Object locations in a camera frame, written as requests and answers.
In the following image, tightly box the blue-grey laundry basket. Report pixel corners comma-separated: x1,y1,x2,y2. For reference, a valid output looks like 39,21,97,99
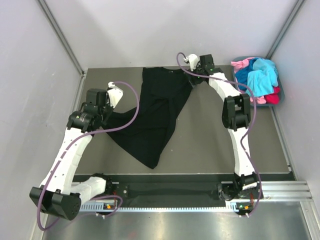
232,56,285,107

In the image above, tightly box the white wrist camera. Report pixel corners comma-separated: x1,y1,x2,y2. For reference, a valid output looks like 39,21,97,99
107,82,124,108
183,53,200,72

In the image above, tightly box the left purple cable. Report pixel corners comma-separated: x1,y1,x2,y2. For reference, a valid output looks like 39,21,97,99
36,80,141,231

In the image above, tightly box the light cyan t shirt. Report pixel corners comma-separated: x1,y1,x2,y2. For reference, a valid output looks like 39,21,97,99
247,58,279,97

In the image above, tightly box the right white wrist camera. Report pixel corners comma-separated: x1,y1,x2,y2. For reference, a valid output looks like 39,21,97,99
183,53,200,72

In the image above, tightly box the dark blue t shirt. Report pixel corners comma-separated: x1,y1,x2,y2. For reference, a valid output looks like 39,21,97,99
235,63,253,86

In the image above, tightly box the pink t shirt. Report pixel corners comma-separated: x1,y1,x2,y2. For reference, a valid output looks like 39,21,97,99
230,57,267,105

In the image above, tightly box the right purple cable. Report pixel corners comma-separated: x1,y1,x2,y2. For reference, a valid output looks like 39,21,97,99
176,51,262,217

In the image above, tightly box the grey slotted cable duct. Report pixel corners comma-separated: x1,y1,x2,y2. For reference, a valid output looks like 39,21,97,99
79,199,253,214

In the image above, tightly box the left aluminium corner post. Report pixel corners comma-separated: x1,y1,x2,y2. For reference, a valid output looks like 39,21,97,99
36,0,85,76

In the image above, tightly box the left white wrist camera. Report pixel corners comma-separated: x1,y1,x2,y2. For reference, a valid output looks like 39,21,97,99
107,82,124,108

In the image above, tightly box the black t shirt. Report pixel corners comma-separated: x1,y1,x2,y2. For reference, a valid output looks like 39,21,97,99
103,67,193,169

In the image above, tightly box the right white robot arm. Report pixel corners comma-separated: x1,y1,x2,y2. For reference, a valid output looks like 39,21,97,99
183,54,262,201

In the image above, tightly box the purple cable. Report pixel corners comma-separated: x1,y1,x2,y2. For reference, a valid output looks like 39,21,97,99
176,51,262,217
36,80,141,231

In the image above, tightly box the red t shirt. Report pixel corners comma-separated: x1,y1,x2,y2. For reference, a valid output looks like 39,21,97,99
264,86,281,105

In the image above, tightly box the aluminium corner post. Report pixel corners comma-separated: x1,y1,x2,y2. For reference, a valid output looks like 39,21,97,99
265,0,306,59
36,0,85,76

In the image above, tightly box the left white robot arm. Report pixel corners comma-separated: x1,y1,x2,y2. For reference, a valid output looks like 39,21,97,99
29,84,123,220

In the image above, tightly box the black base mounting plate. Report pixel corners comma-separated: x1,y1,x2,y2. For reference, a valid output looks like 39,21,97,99
73,173,266,202

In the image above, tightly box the right aluminium corner post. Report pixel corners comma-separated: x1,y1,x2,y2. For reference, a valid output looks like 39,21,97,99
265,0,306,59

